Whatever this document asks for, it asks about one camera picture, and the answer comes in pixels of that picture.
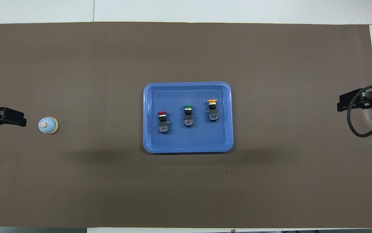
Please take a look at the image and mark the blue plastic tray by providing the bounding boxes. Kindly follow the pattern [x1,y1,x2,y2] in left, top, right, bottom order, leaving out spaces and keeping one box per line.
[143,82,234,154]

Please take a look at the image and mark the light blue call bell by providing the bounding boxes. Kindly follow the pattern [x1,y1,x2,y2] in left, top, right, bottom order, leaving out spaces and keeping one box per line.
[38,117,59,136]

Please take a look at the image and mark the brown table mat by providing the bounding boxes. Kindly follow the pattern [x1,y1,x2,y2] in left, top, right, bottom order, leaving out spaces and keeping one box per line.
[0,22,372,228]

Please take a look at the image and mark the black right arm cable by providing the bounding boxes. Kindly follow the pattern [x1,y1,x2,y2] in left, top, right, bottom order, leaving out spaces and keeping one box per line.
[346,83,372,138]

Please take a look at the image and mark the green push button switch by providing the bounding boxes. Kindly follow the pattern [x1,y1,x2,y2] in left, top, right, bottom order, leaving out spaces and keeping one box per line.
[183,105,195,128]

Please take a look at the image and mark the yellow push button switch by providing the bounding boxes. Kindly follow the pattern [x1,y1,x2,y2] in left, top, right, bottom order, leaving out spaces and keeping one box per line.
[207,99,219,122]

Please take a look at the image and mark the red push button switch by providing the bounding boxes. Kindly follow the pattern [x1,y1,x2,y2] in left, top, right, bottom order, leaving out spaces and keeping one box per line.
[157,111,170,134]

